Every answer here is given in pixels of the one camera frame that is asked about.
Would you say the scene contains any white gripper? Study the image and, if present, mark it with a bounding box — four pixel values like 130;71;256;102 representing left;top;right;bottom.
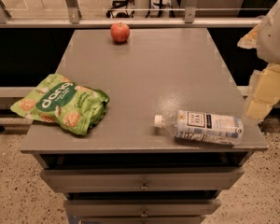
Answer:
237;0;280;120

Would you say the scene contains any green rice chip bag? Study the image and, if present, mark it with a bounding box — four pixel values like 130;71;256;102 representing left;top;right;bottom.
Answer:
10;74;109;135

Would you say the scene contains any red apple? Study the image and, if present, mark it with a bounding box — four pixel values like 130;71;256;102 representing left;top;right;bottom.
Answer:
110;22;130;43

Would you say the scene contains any clear plastic water bottle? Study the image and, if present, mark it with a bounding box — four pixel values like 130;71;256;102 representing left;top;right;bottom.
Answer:
154;110;244;145

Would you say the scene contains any top grey drawer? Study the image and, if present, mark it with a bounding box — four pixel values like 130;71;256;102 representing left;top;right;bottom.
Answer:
41;167;244;193

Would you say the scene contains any grey drawer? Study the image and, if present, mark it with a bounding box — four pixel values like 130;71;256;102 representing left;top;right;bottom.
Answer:
64;199;221;217
41;167;244;193

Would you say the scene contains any black office chair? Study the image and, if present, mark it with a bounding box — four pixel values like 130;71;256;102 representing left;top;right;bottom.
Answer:
106;0;134;18

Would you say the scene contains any grey drawer cabinet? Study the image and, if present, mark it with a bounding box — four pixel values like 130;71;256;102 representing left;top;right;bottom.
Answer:
21;28;267;224

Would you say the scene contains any metal railing frame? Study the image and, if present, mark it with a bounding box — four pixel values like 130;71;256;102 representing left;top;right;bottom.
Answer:
0;0;268;29

